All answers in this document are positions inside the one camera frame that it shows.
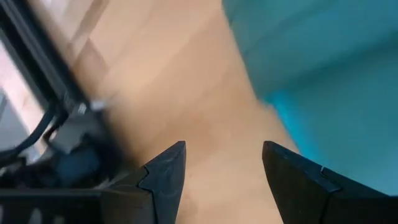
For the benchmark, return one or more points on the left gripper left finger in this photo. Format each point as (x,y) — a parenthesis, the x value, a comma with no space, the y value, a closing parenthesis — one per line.
(161,186)

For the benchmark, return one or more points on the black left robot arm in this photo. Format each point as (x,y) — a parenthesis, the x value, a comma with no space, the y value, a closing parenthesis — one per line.
(74,161)

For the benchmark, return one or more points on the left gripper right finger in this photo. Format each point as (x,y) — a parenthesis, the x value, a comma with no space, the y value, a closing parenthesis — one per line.
(298,186)

